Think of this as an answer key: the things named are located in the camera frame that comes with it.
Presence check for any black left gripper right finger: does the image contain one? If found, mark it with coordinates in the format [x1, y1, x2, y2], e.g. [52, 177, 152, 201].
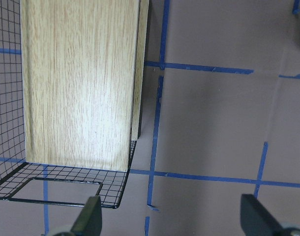
[240, 194, 288, 236]

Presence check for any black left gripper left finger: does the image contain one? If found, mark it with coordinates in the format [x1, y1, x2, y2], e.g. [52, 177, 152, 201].
[70, 196, 102, 236]

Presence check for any wooden shelf board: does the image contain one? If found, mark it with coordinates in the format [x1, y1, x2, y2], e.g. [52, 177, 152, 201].
[20, 0, 149, 172]

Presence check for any black wire basket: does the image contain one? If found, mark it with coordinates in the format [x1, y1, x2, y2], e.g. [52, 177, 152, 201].
[0, 0, 129, 209]

